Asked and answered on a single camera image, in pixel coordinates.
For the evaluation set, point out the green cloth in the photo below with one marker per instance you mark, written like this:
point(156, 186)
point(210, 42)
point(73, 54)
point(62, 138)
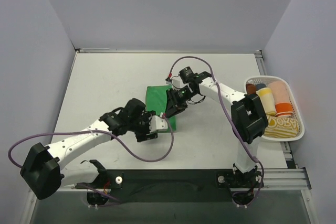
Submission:
point(155, 99)

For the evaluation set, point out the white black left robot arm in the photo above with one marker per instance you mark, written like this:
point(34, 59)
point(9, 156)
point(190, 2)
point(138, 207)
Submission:
point(44, 169)

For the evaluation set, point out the blue rolled towel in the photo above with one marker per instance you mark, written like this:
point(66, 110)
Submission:
point(260, 86)

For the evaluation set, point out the brown rolled towel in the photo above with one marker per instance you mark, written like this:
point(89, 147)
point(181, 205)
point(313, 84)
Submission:
point(251, 88)

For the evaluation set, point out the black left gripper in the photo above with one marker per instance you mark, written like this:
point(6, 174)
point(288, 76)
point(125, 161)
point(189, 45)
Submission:
point(146, 128)

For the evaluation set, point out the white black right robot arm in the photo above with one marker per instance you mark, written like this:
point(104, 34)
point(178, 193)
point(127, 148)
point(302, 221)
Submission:
point(245, 112)

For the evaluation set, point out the black base mat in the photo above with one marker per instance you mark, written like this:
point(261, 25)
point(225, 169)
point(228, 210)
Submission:
point(168, 192)

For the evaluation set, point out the yellow cream towel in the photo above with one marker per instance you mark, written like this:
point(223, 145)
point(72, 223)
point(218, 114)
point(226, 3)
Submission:
point(267, 100)

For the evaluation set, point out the yellow white patterned rolled towel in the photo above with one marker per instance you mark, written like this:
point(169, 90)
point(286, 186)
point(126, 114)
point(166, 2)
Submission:
point(281, 127)

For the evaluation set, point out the aluminium front frame rail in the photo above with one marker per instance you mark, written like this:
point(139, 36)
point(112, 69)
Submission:
point(168, 179)

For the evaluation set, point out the peach orange rolled towel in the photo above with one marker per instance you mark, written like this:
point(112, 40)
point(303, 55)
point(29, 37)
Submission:
point(282, 100)

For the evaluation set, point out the white perforated plastic basket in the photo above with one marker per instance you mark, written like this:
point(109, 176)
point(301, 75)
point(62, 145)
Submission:
point(296, 114)

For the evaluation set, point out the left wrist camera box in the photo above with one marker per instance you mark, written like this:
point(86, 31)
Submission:
point(158, 124)

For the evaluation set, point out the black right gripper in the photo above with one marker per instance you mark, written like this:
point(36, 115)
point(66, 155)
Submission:
point(174, 100)

